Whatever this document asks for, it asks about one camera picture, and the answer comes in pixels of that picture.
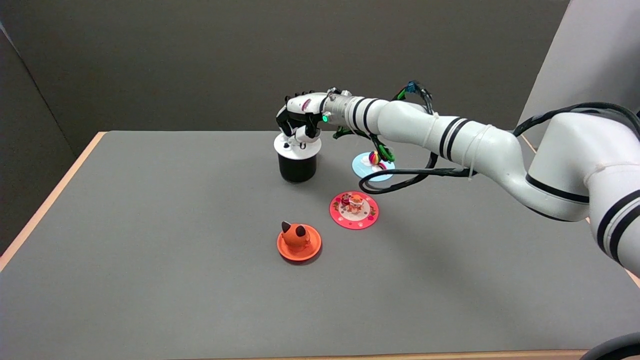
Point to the white cup lid with figurine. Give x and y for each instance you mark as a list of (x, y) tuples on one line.
[(300, 153)]

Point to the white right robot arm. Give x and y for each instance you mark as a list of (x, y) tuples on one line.
[(475, 142)]

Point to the light blue lid with balloon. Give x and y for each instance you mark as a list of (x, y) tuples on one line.
[(362, 168)]

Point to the black cup with teal interior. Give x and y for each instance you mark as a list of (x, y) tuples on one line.
[(298, 170)]

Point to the orange lid with cat figurine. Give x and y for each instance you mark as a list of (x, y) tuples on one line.
[(298, 245)]

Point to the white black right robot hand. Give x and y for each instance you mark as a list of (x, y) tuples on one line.
[(302, 105)]

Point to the red lid with bear figurine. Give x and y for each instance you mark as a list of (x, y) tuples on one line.
[(354, 216)]

